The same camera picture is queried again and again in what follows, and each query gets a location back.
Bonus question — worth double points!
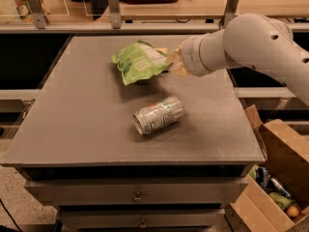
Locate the green rice chip bag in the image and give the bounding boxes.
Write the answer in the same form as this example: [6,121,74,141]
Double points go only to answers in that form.
[111,41,168,86]

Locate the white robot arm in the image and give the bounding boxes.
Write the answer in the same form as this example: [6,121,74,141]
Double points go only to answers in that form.
[165,14,309,104]

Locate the silver 7up can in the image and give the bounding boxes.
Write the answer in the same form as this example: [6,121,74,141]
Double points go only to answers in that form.
[133,96,184,134]

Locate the dark can in box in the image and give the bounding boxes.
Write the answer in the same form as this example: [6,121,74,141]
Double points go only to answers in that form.
[256,167,268,189]

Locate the silver can in box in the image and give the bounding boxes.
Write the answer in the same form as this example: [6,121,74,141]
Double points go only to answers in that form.
[269,177,293,198]

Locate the colourful snack bag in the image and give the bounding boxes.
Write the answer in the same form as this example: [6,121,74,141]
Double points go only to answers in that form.
[0,0,50,24]

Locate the upper drawer with knob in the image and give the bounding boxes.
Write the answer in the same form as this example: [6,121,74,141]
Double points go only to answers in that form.
[25,177,247,206]

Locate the drawer with knob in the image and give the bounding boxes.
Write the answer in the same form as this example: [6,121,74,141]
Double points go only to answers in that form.
[25,177,247,206]
[57,209,225,229]

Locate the cardboard box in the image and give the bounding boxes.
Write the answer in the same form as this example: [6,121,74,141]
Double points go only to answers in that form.
[232,105,309,232]

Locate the green packet in box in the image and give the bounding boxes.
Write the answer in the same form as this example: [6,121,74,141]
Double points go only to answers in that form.
[268,191,292,211]

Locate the lower drawer with knob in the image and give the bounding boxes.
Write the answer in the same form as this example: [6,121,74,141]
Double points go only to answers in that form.
[57,209,225,229]

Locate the orange fruit in box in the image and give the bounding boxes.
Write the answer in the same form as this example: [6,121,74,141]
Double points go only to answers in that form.
[286,205,299,218]

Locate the right metal bracket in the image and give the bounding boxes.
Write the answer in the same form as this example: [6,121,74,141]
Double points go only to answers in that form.
[219,0,239,28]

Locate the metal bracket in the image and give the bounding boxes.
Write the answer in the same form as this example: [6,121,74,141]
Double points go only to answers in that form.
[108,0,122,29]
[27,0,48,29]
[219,0,239,28]

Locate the middle metal bracket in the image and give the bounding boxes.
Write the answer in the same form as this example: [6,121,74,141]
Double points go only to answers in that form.
[108,0,122,29]

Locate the left metal bracket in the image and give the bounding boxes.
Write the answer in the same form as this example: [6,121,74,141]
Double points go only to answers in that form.
[27,0,48,29]

